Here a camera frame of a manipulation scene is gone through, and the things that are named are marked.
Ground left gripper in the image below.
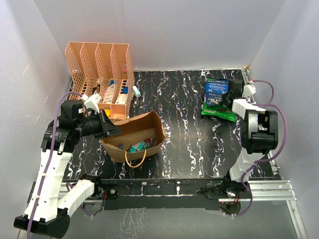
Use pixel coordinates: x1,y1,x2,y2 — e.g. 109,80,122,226
76,108,122,139

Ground blue Kettle chips bag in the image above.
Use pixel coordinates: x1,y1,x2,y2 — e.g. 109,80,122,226
205,79,228,106

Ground green Chuba chips bag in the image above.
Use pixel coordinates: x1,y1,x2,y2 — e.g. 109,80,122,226
201,79,236,122

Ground brown paper bag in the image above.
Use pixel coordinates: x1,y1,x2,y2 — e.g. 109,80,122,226
100,111,166,168

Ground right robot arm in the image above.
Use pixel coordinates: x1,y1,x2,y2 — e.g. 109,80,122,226
201,79,278,200

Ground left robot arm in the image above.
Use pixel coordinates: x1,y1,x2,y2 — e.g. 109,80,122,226
13,96,121,239

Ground snack packets inside bag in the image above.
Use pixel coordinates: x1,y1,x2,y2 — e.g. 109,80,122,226
115,135,155,153

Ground yellow sticky note block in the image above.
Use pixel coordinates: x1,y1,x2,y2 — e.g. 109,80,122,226
104,109,111,118

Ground white label cards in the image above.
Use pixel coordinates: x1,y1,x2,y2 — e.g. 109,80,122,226
102,79,129,105

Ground small white blue stapler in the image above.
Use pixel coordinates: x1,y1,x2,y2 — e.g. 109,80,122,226
132,86,141,98

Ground orange plastic file organizer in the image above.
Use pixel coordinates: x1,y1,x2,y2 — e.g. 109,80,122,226
65,41,135,118

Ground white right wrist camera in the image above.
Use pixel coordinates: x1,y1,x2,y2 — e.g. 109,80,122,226
242,80,257,98

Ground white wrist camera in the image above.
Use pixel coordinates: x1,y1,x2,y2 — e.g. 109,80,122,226
81,93,102,113
242,80,257,98

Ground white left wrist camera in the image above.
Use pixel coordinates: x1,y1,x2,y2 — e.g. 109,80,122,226
81,93,102,113

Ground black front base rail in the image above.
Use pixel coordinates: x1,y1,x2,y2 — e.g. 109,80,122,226
101,178,226,210

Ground aluminium table frame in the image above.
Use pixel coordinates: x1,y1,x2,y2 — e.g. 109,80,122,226
27,65,309,239

